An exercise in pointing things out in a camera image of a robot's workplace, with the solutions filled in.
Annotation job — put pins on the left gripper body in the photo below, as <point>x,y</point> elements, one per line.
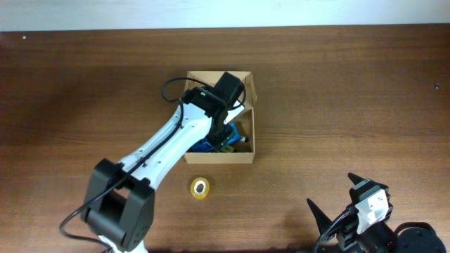
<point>217,136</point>

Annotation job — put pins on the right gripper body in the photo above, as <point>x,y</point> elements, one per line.
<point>377,239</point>

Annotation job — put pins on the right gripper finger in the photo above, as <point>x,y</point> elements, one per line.
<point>355,179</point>
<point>322,220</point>

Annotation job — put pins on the brown cardboard box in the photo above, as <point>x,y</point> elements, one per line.
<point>244,152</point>

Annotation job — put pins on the blue magnetic whiteboard duster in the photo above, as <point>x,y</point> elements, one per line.
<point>204,146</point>

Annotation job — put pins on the yellow highlighter pen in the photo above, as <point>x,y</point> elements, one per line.
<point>227,149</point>

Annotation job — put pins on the yellow adhesive tape roll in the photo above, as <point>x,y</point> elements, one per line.
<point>200,188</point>

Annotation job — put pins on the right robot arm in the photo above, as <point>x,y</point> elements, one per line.
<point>408,237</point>

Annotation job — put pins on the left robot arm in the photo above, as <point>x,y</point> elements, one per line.
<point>120,197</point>

